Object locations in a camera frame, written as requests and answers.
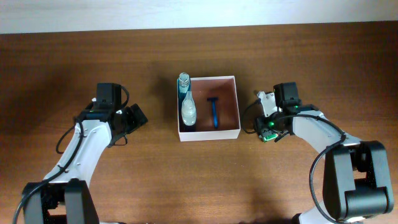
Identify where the teal mouthwash bottle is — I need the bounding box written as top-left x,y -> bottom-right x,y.
178,72 -> 190,103

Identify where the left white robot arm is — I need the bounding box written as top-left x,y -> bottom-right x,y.
13,83 -> 148,223

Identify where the blue disposable razor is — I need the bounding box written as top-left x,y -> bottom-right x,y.
207,97 -> 219,129

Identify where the purple foam soap pump bottle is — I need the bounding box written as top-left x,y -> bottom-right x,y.
181,91 -> 197,132

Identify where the pink cardboard box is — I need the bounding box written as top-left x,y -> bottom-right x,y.
177,76 -> 241,142

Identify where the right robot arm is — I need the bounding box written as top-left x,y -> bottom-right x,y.
254,82 -> 394,224

